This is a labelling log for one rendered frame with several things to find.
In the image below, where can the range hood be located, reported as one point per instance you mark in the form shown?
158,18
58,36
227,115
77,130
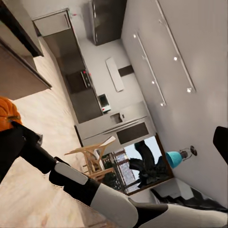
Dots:
117,74

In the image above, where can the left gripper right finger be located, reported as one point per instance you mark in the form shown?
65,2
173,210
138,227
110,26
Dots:
220,140

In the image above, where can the microwave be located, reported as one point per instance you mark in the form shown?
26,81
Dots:
104,103

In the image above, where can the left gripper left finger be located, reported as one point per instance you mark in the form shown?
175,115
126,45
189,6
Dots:
11,142

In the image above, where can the stairs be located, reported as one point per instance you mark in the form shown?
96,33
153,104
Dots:
177,193

